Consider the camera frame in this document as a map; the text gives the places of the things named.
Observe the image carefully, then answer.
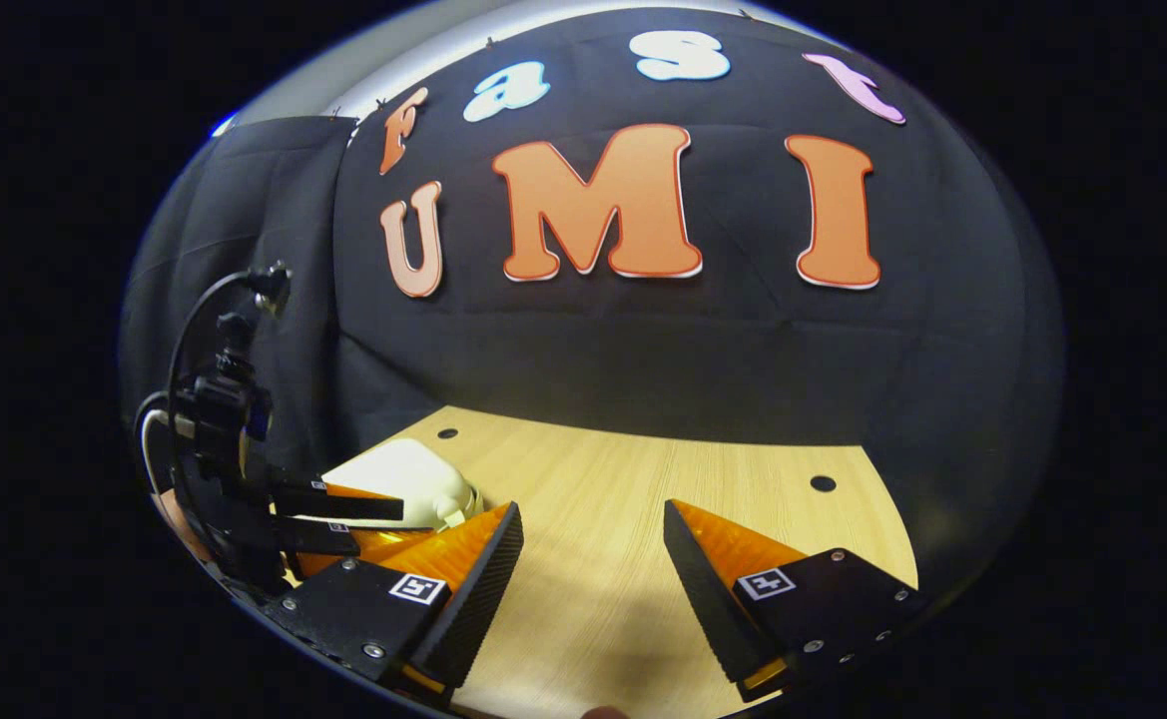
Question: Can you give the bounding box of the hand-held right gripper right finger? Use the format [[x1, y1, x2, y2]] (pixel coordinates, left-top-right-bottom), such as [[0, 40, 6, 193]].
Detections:
[[663, 499, 928, 703]]

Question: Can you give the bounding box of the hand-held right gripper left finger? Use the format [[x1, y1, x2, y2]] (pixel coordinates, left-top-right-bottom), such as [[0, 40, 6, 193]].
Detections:
[[264, 501, 524, 705]]

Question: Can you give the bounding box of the pale yellow suitcase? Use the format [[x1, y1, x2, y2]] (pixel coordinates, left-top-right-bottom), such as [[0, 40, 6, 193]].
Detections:
[[318, 437, 484, 530]]

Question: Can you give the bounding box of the black backdrop cloth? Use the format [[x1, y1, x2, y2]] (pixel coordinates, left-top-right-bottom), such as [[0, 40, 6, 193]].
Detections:
[[119, 8, 1068, 600]]

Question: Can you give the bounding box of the white cable on left gripper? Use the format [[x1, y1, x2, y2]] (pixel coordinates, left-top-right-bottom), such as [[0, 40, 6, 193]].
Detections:
[[139, 407, 177, 495]]

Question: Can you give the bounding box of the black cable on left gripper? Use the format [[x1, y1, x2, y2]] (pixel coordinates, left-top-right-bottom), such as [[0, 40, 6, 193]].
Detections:
[[166, 270, 255, 480]]

